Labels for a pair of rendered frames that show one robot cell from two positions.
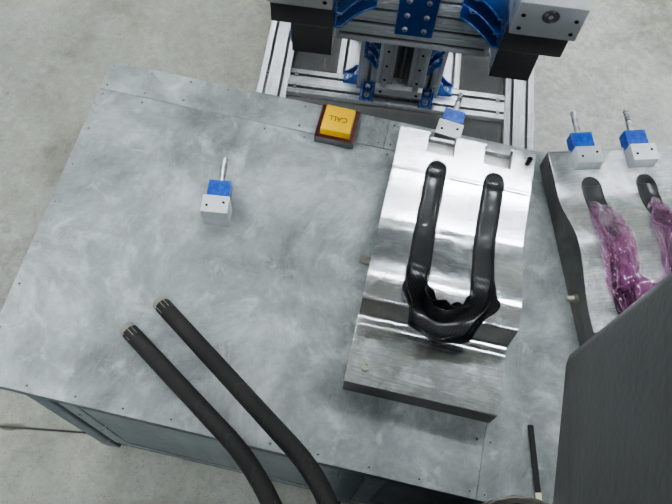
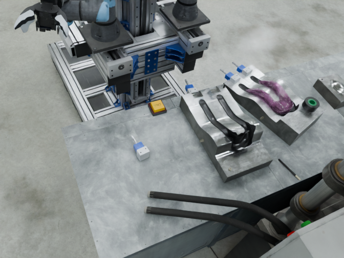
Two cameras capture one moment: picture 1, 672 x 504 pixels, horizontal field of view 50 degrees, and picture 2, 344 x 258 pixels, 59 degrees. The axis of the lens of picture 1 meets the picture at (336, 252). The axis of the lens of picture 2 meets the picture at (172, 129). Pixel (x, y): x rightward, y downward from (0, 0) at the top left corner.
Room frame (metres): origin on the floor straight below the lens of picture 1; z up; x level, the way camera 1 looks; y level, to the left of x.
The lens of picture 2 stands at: (-0.04, 0.62, 2.07)
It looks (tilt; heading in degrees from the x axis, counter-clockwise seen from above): 53 degrees down; 320
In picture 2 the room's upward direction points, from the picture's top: 10 degrees clockwise
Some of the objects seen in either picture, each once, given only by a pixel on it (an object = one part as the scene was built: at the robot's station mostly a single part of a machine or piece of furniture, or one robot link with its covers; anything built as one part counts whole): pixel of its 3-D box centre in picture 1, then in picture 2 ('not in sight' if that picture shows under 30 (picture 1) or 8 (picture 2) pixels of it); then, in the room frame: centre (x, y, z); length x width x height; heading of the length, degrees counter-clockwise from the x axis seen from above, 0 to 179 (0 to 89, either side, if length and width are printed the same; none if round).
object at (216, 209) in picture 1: (220, 188); (138, 146); (0.65, 0.23, 0.83); 0.13 x 0.05 x 0.05; 0
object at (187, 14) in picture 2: not in sight; (186, 5); (1.22, -0.38, 1.09); 0.15 x 0.15 x 0.10
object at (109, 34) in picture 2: not in sight; (104, 24); (1.24, 0.12, 1.09); 0.15 x 0.15 x 0.10
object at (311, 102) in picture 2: not in sight; (310, 104); (0.40, -0.66, 0.93); 0.08 x 0.08 x 0.04
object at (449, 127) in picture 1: (453, 117); (189, 87); (0.86, -0.21, 0.83); 0.13 x 0.05 x 0.05; 166
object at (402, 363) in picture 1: (445, 261); (224, 126); (0.53, -0.20, 0.87); 0.50 x 0.26 x 0.14; 172
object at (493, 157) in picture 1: (495, 161); (214, 91); (0.74, -0.29, 0.87); 0.05 x 0.05 x 0.04; 82
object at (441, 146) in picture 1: (440, 149); (196, 96); (0.76, -0.18, 0.87); 0.05 x 0.05 x 0.04; 82
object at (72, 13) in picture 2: not in sight; (66, 10); (1.06, 0.34, 1.34); 0.11 x 0.08 x 0.11; 62
